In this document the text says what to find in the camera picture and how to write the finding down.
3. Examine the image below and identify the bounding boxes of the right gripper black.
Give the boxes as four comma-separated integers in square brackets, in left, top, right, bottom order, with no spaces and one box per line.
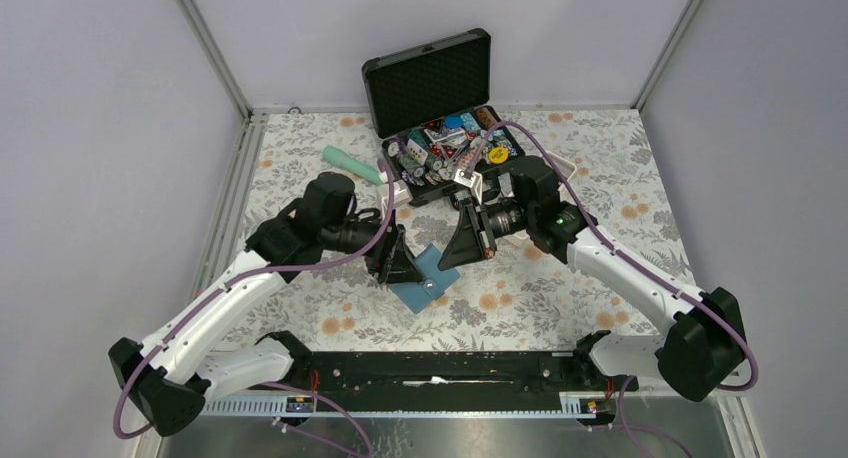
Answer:
[438,198,534,271]

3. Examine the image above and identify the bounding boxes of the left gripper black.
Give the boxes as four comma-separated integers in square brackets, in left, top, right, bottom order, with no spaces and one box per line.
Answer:
[322,205,427,285]

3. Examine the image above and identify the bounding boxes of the blue leather card holder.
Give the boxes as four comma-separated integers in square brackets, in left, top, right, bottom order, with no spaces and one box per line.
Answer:
[389,244,460,314]

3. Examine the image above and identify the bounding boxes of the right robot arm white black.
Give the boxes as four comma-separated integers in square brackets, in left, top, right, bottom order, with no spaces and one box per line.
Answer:
[438,156,749,402]

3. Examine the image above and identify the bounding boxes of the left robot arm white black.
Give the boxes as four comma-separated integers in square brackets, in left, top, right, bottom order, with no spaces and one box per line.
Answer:
[108,172,425,439]

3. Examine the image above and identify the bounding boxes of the white plastic card tray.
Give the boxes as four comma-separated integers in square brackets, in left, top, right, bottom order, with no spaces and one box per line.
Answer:
[498,156,586,253]

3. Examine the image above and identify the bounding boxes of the yellow round chip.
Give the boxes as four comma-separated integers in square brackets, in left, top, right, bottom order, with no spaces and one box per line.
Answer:
[486,146,511,165]

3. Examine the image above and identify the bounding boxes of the mint green cylindrical device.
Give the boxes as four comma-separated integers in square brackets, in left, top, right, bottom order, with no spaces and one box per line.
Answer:
[322,146,388,185]

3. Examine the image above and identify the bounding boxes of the black poker chip case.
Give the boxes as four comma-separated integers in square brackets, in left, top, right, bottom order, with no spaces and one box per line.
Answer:
[361,28,524,206]

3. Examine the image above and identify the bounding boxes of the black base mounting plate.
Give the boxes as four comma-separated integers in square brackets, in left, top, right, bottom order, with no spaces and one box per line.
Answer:
[269,331,639,410]

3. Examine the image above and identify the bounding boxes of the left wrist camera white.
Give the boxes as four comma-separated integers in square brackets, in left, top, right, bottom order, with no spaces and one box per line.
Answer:
[376,180,412,217]

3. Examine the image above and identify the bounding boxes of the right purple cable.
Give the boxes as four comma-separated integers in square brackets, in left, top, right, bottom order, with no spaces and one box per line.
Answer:
[463,120,761,393]

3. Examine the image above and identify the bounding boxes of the slotted cable duct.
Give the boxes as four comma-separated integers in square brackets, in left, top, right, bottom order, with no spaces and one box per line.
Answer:
[200,393,600,420]

